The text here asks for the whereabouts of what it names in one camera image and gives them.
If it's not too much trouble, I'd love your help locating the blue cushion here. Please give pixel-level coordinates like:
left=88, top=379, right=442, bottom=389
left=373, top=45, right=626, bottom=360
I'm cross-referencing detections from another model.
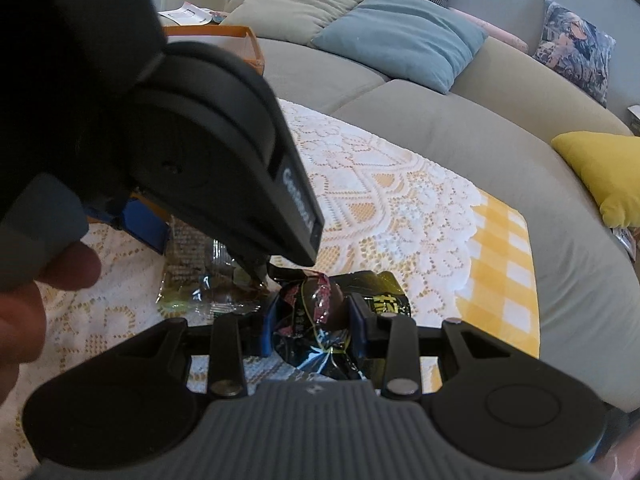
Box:
left=311, top=0, right=487, bottom=94

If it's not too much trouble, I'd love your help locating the pink blanket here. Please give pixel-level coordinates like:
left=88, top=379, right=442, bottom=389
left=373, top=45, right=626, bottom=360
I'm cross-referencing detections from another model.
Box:
left=450, top=8, right=529, bottom=54

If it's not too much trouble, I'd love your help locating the paper booklet on sofa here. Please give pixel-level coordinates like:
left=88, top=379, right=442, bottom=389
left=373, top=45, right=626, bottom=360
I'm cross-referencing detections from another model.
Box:
left=158, top=2, right=228, bottom=26

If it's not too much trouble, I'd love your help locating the person left hand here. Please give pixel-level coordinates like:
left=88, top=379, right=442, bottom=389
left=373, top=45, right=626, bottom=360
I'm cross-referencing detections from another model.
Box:
left=0, top=242, right=101, bottom=403

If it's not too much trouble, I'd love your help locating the orange cardboard box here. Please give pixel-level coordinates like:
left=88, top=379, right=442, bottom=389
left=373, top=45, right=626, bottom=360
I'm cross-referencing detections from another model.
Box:
left=164, top=25, right=265, bottom=75

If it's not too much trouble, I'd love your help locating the black chocolate snack bag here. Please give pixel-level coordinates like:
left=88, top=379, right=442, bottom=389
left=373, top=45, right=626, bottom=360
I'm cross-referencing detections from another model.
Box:
left=268, top=266, right=411, bottom=387

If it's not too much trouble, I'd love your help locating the yellow checkered lace tablecloth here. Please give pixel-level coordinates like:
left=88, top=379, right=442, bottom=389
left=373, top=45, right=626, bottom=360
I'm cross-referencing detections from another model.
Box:
left=1, top=101, right=540, bottom=479

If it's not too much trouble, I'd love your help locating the beige cushion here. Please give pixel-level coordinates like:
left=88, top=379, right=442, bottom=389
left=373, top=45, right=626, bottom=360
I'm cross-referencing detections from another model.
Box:
left=221, top=0, right=363, bottom=46

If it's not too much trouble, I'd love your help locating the floral patterned cushion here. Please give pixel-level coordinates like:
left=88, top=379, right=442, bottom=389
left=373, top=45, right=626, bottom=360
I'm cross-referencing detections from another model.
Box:
left=533, top=0, right=616, bottom=107

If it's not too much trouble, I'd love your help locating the brown candy bag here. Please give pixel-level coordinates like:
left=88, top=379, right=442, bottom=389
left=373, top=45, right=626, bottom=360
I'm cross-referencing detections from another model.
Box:
left=156, top=218, right=269, bottom=324

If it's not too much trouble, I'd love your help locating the yellow cushion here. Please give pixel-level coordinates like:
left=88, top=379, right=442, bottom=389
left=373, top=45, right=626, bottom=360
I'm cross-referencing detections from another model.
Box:
left=551, top=131, right=640, bottom=228

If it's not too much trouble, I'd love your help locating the grey-green sofa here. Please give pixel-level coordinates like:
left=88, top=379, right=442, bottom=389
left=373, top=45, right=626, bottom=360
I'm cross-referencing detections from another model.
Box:
left=258, top=25, right=639, bottom=412

